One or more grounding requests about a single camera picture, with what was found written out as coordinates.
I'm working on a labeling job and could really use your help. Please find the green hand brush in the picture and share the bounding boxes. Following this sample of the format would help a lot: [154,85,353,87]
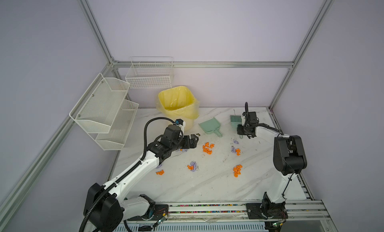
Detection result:
[230,115,242,132]

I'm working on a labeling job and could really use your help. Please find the green plastic dustpan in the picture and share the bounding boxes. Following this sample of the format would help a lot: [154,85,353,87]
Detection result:
[199,117,223,138]

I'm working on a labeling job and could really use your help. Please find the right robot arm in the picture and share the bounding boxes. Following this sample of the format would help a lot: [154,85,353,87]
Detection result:
[237,107,308,219]

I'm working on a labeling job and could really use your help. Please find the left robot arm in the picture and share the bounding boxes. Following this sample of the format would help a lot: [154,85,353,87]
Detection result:
[79,124,199,232]

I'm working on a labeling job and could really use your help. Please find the orange scraps centre pile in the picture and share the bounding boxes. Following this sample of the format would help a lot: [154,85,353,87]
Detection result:
[202,142,215,155]

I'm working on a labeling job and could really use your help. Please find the purple orange scraps lower centre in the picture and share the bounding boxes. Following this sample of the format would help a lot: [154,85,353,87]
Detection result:
[187,161,199,172]

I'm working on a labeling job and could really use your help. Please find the purple orange scraps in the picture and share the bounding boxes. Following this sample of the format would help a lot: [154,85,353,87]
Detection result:
[231,146,242,156]
[187,161,199,172]

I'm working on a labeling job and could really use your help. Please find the purple orange scraps right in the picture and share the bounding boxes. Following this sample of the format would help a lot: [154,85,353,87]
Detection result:
[231,146,242,156]

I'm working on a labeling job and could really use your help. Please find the orange scraps lower right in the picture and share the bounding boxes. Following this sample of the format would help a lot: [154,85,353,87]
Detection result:
[233,165,243,178]

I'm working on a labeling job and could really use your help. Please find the yellow lined trash bin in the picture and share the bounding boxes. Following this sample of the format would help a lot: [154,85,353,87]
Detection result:
[155,86,200,131]

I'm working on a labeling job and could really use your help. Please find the orange scrap far left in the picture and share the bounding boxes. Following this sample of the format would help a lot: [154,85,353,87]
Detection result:
[156,170,165,176]

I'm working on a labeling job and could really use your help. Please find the lower white mesh shelf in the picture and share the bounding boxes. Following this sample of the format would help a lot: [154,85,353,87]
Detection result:
[96,100,139,151]

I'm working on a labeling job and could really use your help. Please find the white mesh shelf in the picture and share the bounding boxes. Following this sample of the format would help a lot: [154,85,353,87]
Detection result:
[96,100,139,151]
[69,74,130,134]

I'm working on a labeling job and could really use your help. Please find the upper white mesh shelf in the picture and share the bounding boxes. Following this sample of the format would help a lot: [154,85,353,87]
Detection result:
[69,74,130,134]

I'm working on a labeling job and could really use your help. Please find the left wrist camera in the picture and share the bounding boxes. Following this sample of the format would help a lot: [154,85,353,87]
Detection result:
[175,119,187,132]

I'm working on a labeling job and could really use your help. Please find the white wire basket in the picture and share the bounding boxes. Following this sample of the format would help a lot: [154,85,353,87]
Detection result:
[125,57,174,89]

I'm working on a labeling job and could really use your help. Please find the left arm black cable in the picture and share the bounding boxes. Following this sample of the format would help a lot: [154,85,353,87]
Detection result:
[78,117,176,232]

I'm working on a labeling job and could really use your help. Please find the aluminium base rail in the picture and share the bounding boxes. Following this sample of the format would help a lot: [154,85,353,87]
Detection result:
[80,199,334,232]

